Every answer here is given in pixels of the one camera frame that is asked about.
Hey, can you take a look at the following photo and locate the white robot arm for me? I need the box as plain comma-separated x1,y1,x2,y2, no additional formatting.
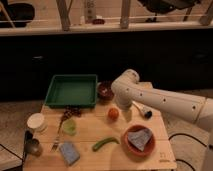
111,69,213,171

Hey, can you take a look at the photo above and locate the orange red apple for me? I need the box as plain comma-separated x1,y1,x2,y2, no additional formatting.
107,108,119,121

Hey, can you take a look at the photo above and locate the green plastic cup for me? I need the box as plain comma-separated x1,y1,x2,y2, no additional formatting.
62,119,76,136

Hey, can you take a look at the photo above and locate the silver metal cup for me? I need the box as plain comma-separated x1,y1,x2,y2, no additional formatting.
25,139,43,157

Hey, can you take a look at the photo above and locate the grey folded cloth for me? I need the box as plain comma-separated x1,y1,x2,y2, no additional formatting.
127,129,152,151

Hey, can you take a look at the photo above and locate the green chili pepper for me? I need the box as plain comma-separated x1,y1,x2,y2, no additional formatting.
92,137,120,152

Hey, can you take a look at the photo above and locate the wooden table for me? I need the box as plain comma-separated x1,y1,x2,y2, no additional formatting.
24,102,177,171

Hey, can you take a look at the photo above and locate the dark brown bowl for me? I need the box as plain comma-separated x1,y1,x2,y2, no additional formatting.
97,81,114,100

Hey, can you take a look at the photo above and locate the green plastic tray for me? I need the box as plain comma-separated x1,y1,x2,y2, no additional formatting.
45,74,97,108

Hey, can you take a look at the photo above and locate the bunch of dark grapes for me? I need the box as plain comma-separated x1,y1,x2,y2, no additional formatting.
63,107,81,119

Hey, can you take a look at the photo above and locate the metal fork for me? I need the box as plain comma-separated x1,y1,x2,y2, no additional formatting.
51,116,67,152

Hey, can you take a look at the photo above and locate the blue sponge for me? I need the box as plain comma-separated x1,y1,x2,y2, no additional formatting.
59,142,80,166

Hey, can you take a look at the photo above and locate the white tape roll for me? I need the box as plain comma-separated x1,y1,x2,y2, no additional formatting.
27,113,47,132

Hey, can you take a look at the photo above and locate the black office chair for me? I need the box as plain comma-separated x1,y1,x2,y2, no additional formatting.
137,0,201,23

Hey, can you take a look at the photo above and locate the white handled brush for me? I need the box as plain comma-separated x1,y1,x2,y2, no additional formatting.
133,102,152,119

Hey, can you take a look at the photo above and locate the black cable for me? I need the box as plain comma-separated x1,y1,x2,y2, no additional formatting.
167,132,213,171

